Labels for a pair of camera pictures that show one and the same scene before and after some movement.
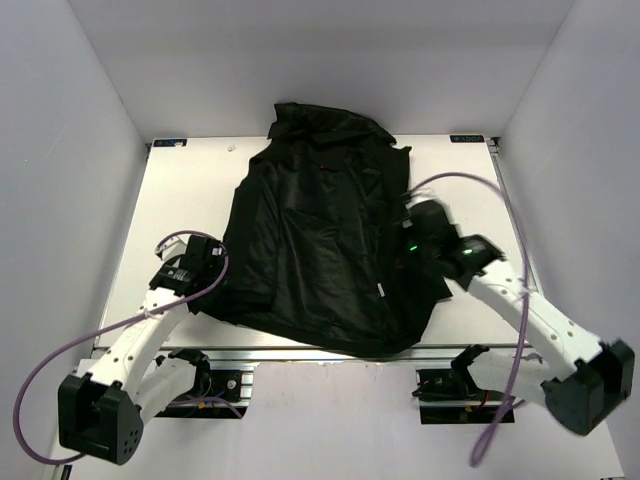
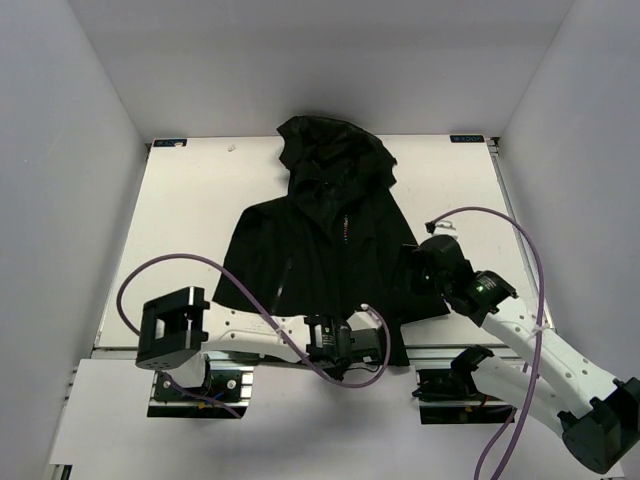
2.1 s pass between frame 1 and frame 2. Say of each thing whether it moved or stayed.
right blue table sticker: stayed
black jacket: moved
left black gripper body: moved
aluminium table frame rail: stayed
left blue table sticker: stayed
